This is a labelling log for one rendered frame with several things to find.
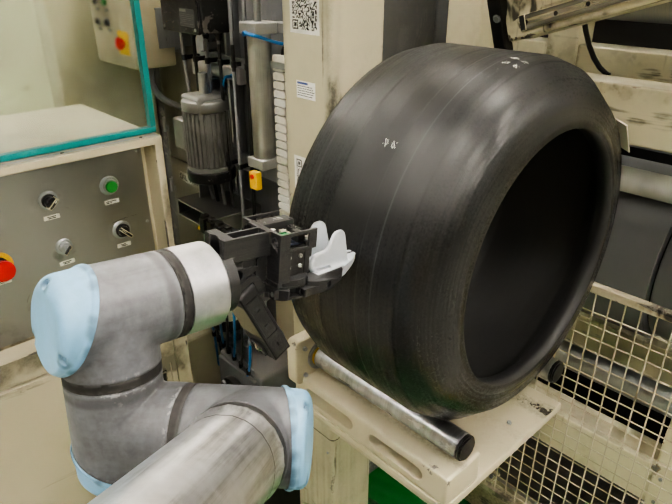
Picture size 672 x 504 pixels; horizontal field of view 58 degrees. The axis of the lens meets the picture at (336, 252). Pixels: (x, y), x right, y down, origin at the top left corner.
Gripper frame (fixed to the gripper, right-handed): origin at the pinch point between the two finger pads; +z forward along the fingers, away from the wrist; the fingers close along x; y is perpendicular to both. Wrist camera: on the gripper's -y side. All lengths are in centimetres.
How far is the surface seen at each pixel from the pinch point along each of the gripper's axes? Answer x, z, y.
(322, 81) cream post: 27.5, 19.0, 18.2
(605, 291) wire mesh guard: -11, 64, -17
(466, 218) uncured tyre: -11.6, 7.9, 7.9
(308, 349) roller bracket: 22.6, 16.1, -30.2
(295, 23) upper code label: 34.1, 18.0, 26.8
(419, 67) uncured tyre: 5.6, 16.8, 23.2
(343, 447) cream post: 25, 32, -63
